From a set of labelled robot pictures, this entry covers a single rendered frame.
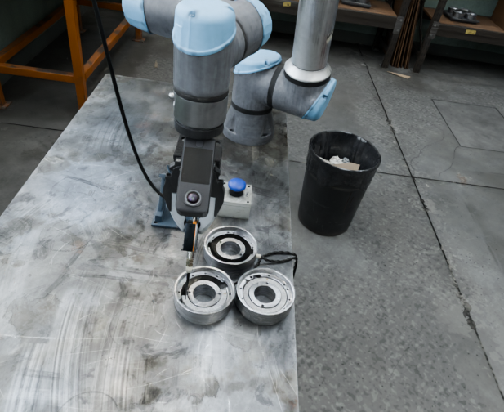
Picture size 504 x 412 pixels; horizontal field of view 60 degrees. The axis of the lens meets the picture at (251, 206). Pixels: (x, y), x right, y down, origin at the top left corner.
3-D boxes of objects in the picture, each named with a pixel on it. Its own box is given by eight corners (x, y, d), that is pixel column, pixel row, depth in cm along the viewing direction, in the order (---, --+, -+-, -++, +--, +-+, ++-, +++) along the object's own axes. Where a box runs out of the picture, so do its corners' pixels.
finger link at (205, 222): (219, 216, 78) (218, 174, 72) (216, 239, 74) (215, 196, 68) (202, 215, 78) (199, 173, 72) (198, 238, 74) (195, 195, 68)
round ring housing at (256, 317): (300, 321, 77) (305, 307, 75) (245, 334, 74) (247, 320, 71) (278, 277, 85) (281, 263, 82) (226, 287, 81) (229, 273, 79)
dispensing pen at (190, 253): (175, 300, 72) (186, 200, 71) (178, 293, 76) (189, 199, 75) (189, 302, 72) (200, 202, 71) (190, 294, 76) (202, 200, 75)
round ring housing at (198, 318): (190, 338, 72) (191, 323, 69) (163, 293, 78) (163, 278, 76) (243, 313, 77) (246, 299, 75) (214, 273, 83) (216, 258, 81)
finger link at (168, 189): (190, 208, 72) (198, 167, 66) (189, 216, 70) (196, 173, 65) (162, 203, 71) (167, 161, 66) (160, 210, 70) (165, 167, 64)
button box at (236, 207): (248, 220, 96) (251, 203, 93) (216, 216, 96) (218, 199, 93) (250, 197, 103) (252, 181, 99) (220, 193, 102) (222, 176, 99)
